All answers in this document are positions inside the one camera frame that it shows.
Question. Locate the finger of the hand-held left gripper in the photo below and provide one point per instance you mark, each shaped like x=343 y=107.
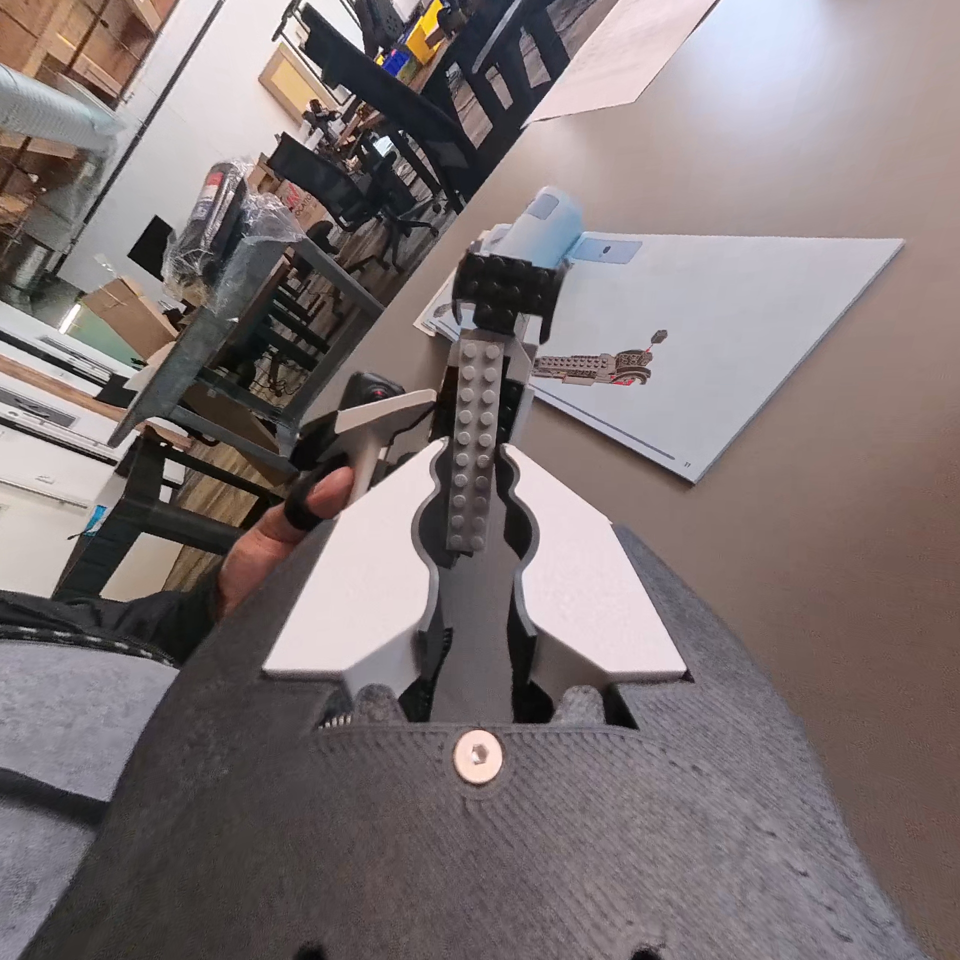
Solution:
x=382 y=416

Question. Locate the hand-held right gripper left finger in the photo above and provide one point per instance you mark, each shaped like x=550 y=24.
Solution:
x=360 y=592

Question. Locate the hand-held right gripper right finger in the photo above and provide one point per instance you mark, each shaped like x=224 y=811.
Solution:
x=600 y=600

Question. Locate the grey studded brick plate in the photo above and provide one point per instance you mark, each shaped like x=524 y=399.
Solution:
x=474 y=450

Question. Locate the toy brick assembly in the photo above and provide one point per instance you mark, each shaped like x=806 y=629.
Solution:
x=510 y=289

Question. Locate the white work desk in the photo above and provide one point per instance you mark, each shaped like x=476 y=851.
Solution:
x=45 y=480

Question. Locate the person's left hand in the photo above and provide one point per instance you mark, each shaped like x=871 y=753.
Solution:
x=262 y=559

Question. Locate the grey metal table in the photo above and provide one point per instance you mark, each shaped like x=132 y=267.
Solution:
x=202 y=352

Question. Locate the plastic-wrapped black equipment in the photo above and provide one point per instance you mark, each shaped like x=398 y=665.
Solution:
x=217 y=217

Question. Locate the cardboard box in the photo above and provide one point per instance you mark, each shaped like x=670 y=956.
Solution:
x=127 y=315

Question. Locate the black monitor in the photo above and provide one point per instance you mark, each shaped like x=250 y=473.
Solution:
x=154 y=247

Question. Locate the pale blue instruction booklet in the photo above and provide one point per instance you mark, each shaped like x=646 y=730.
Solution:
x=750 y=337

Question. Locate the yellow framed board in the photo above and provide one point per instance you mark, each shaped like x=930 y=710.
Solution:
x=292 y=79

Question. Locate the grey sweatshirt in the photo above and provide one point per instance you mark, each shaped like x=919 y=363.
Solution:
x=60 y=712

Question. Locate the white paper sheet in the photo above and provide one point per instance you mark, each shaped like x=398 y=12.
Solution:
x=637 y=52

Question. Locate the silver metal air duct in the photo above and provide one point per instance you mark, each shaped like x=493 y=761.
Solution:
x=45 y=105

